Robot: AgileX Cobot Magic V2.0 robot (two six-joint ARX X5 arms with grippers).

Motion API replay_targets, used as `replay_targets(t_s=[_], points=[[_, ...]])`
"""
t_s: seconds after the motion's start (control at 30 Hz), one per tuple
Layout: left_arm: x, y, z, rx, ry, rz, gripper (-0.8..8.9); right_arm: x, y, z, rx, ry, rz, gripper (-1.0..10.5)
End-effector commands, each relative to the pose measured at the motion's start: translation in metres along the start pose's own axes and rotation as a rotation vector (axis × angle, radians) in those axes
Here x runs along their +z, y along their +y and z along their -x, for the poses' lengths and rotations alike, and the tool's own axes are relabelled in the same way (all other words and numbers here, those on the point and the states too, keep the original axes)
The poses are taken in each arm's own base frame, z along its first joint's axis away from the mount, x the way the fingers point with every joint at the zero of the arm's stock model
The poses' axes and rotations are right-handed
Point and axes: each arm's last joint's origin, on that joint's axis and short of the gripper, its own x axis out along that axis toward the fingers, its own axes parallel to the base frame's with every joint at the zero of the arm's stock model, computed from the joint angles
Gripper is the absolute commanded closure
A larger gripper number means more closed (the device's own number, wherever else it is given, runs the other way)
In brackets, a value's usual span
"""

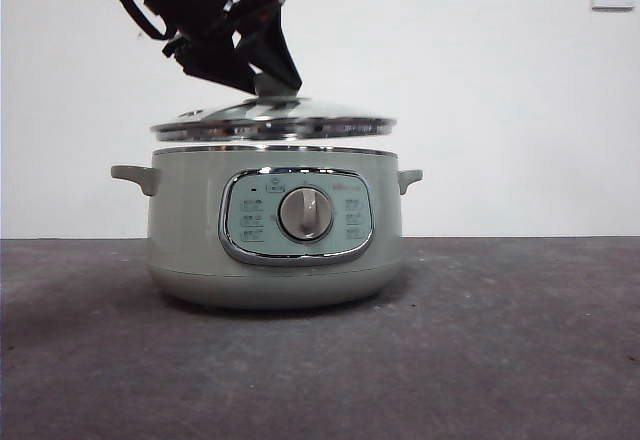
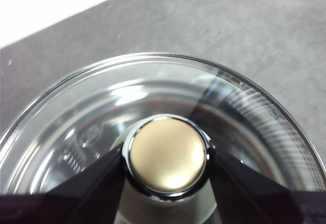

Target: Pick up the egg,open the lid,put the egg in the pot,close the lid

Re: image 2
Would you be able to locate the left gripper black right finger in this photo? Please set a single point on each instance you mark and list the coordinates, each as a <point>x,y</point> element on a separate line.
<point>259,203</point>

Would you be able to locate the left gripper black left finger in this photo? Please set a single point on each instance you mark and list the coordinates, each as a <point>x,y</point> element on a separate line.
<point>66,206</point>

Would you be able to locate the glass lid with green knob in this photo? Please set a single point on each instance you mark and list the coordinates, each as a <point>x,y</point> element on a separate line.
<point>168,152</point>

